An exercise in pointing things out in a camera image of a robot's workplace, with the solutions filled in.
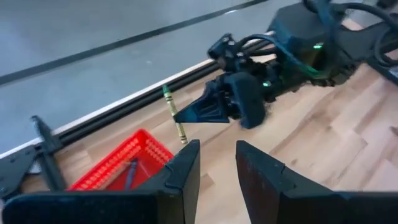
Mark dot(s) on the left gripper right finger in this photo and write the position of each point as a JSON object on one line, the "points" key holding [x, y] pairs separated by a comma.
{"points": [[273, 202]]}

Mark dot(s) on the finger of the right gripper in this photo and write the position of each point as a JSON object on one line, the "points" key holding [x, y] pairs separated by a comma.
{"points": [[248, 99], [208, 109]]}

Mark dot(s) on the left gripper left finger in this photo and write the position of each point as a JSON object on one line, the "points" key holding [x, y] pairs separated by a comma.
{"points": [[161, 205]]}

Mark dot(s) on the yellow-green crayon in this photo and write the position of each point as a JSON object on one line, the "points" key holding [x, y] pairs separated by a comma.
{"points": [[170, 99]]}

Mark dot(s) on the blue crayon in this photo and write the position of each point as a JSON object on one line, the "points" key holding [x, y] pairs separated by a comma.
{"points": [[130, 175]]}

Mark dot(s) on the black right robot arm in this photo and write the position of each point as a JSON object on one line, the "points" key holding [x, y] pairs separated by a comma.
{"points": [[298, 28]]}

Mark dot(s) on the red plastic basket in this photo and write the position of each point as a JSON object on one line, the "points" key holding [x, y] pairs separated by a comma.
{"points": [[136, 146]]}

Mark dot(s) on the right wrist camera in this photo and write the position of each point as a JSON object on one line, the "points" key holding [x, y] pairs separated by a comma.
{"points": [[227, 53]]}

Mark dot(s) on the black table frame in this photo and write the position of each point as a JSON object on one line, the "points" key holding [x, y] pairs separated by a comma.
{"points": [[130, 107]]}

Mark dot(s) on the black corner bracket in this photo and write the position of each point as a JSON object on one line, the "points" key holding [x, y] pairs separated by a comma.
{"points": [[46, 146]]}

